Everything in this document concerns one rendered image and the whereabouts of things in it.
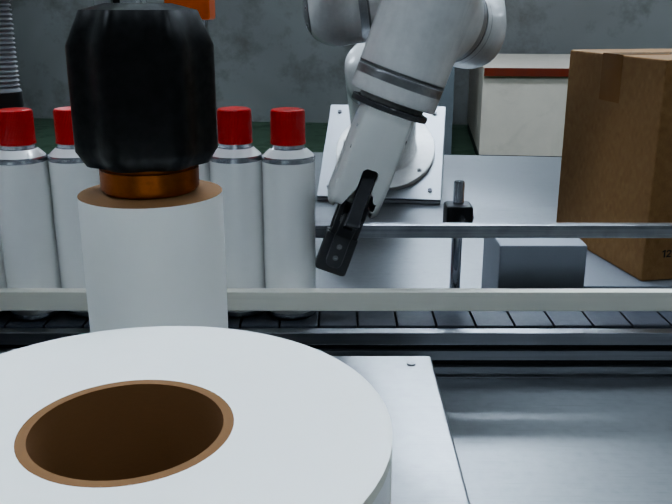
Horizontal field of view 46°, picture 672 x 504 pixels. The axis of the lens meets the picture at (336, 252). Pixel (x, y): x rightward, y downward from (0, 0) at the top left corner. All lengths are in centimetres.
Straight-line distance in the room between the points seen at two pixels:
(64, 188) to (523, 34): 795
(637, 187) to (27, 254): 71
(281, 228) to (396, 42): 20
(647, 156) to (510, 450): 48
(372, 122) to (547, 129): 567
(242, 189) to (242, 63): 803
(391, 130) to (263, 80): 804
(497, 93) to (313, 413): 602
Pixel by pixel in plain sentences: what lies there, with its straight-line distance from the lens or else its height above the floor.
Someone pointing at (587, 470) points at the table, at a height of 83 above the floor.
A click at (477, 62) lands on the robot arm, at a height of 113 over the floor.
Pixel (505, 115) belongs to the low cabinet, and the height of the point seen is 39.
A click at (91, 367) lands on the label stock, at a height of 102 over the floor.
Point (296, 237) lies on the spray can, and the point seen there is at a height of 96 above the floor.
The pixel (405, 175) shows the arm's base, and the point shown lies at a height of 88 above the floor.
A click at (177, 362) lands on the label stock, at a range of 37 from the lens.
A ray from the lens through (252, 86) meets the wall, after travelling 878.
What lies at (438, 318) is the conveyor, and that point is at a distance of 81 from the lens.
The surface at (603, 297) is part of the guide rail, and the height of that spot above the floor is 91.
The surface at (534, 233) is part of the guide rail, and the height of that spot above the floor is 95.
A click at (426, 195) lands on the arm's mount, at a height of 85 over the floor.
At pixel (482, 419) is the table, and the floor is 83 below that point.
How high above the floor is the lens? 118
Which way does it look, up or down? 17 degrees down
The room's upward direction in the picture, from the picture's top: straight up
